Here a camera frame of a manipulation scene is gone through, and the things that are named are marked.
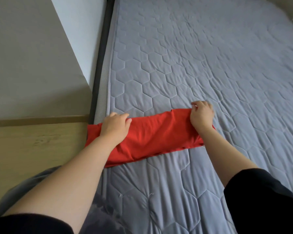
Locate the person's left hand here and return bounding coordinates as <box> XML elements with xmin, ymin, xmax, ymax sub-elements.
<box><xmin>99</xmin><ymin>112</ymin><xmax>133</xmax><ymax>147</ymax></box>

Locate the person's right hand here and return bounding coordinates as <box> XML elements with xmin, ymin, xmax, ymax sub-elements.
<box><xmin>190</xmin><ymin>100</ymin><xmax>216</xmax><ymax>136</ymax></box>

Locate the red polo shirt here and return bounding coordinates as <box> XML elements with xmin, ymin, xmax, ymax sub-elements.
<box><xmin>85</xmin><ymin>108</ymin><xmax>216</xmax><ymax>169</ymax></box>

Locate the grey quilted bed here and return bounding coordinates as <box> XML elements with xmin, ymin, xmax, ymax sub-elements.
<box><xmin>80</xmin><ymin>0</ymin><xmax>293</xmax><ymax>234</ymax></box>

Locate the person's right forearm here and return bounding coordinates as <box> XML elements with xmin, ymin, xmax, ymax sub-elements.
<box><xmin>201</xmin><ymin>128</ymin><xmax>259</xmax><ymax>188</ymax></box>

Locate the person's left forearm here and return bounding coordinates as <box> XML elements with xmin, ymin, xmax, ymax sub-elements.
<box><xmin>5</xmin><ymin>139</ymin><xmax>119</xmax><ymax>234</ymax></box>

